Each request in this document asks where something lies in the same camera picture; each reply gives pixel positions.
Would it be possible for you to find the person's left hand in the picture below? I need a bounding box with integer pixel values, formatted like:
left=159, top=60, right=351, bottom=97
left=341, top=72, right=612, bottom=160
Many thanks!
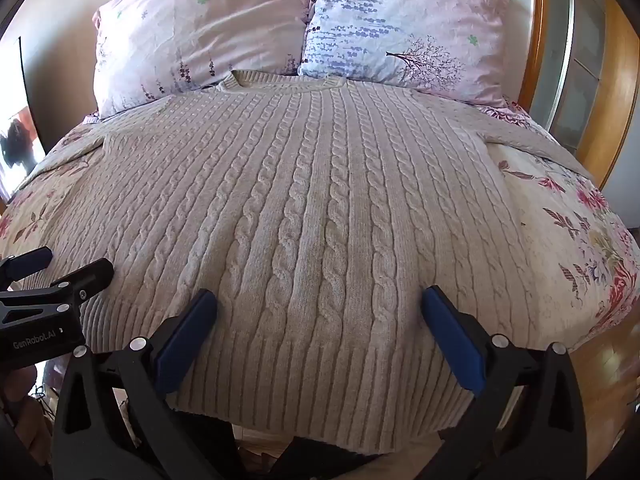
left=0, top=364, right=40, bottom=413

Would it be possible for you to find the wooden headboard frame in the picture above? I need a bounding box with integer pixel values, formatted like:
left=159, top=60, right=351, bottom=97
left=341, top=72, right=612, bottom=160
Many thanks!
left=482, top=0, right=552, bottom=108

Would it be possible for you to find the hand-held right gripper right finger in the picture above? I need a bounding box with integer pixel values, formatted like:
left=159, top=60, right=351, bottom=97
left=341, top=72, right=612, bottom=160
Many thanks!
left=421, top=285, right=588, bottom=480

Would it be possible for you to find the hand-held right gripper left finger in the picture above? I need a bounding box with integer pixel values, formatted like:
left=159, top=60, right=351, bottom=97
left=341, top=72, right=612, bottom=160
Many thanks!
left=50, top=289, right=246, bottom=480

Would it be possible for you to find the floral bedspread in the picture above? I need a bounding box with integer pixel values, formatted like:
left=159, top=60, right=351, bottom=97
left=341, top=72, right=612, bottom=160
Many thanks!
left=0, top=97, right=640, bottom=356

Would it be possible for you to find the pink floral pillow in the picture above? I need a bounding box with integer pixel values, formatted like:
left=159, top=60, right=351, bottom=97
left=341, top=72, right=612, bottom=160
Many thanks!
left=91, top=0, right=315, bottom=120

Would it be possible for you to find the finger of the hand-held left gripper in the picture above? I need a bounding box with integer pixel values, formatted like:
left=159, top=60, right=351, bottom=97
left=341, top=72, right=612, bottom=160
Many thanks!
left=0, top=247, right=54, bottom=282
left=0, top=258, right=115, bottom=333

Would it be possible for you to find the pink pillow with tree print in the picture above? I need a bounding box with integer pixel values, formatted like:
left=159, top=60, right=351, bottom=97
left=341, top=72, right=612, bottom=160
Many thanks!
left=298, top=0, right=517, bottom=95

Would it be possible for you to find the beige cable knit sweater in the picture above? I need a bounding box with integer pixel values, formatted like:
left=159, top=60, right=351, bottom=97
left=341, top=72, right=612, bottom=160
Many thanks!
left=10, top=70, right=583, bottom=451

